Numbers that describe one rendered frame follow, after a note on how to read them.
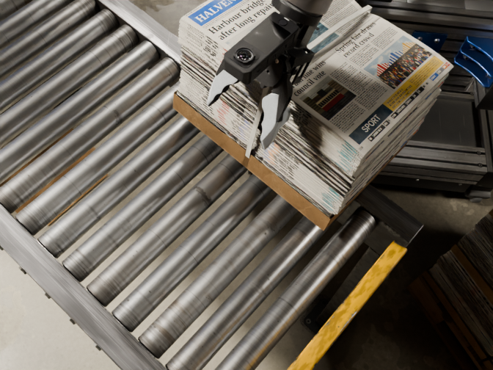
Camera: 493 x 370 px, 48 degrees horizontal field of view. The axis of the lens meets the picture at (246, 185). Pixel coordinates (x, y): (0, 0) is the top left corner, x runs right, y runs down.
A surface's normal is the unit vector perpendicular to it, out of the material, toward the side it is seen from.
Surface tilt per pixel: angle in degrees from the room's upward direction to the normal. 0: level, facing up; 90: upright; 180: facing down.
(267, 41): 3
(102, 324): 0
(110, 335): 0
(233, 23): 10
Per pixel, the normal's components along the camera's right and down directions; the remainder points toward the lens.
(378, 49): 0.13, -0.58
